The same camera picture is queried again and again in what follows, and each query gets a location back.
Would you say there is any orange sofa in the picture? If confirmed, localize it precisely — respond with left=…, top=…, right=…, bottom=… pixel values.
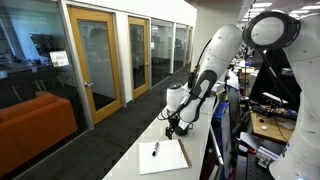
left=0, top=92, right=78, bottom=177

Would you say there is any black marker pen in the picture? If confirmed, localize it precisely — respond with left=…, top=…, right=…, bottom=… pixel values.
left=152, top=141, right=159, bottom=157

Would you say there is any wooden side table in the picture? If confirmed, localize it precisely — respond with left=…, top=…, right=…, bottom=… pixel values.
left=251, top=112, right=296, bottom=144

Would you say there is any white lined notepad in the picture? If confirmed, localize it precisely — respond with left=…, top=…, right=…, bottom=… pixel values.
left=139, top=139, right=191, bottom=175

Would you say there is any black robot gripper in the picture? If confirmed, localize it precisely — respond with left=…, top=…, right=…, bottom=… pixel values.
left=165, top=116, right=180, bottom=140

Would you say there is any wooden office door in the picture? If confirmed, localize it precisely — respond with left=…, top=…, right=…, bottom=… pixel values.
left=128, top=16, right=149, bottom=98
left=68, top=7, right=122, bottom=125

